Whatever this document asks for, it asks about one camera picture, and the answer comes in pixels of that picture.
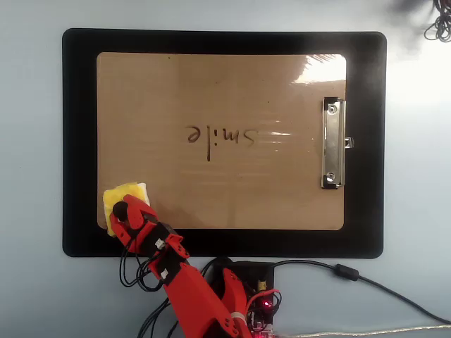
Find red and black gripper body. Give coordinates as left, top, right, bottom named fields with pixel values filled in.
left=130, top=218, right=176, bottom=258

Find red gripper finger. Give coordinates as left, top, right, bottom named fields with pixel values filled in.
left=121, top=194, right=159, bottom=230
left=108, top=210, right=135, bottom=248

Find yellow sponge with black knob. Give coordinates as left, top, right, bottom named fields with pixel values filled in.
left=102, top=180, right=149, bottom=239

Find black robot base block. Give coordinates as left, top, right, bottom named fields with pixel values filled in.
left=211, top=260, right=276, bottom=330

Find red lit circuit board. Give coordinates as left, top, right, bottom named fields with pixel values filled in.
left=246, top=299, right=281, bottom=338

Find brown clipboard board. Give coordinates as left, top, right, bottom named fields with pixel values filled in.
left=96, top=51, right=347, bottom=232

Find black rectangular mat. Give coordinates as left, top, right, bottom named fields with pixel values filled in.
left=61, top=27, right=388, bottom=260

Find silver metal clipboard clip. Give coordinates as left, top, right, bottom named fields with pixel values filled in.
left=320, top=96, right=355, bottom=190

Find black arm servo cables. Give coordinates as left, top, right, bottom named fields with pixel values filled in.
left=118, top=242, right=184, bottom=338

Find thin red wires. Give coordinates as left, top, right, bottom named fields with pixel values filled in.
left=245, top=288, right=283, bottom=320

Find black power cable with ferrite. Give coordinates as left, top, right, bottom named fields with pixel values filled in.
left=271, top=259, right=451, bottom=325

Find silver braided cable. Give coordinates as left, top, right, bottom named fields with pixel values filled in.
left=276, top=323, right=451, bottom=338

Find black coiled cable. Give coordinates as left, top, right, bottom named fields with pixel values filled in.
left=424, top=0, right=451, bottom=43

